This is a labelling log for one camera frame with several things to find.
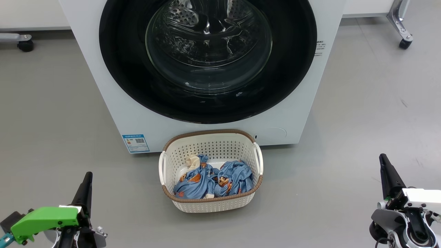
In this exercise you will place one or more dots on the blue cartoon print pajama top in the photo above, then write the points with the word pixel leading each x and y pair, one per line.
pixel 194 184

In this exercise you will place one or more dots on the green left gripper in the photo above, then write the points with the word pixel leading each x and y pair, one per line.
pixel 44 217

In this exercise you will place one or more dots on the white partition panel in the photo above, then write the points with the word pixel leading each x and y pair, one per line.
pixel 31 13
pixel 365 7

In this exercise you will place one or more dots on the blue energy label sticker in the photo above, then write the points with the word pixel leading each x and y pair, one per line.
pixel 136 143

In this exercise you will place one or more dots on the silver bracket leg with caster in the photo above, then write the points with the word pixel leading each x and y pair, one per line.
pixel 401 24

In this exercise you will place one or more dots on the white front-load washing machine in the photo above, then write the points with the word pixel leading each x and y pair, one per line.
pixel 103 103

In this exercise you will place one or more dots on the white perforated laundry basket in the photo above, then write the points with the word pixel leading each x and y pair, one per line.
pixel 210 144

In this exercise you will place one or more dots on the grey partition leg with caster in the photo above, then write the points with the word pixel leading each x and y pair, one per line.
pixel 24 44

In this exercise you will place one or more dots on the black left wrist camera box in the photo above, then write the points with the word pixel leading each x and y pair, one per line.
pixel 10 220

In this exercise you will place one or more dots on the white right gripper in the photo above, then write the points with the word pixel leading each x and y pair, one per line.
pixel 420 198

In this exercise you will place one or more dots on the black round glass washer door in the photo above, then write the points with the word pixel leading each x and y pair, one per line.
pixel 206 100

